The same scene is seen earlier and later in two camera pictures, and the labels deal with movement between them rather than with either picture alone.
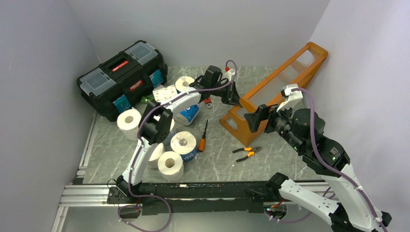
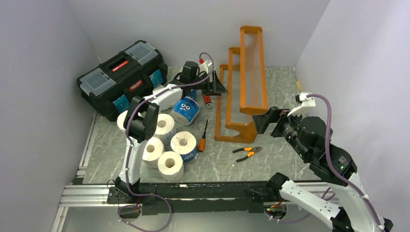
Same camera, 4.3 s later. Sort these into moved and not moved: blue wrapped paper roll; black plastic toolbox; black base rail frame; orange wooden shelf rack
Moved: orange wooden shelf rack
Not moved: blue wrapped paper roll; black plastic toolbox; black base rail frame
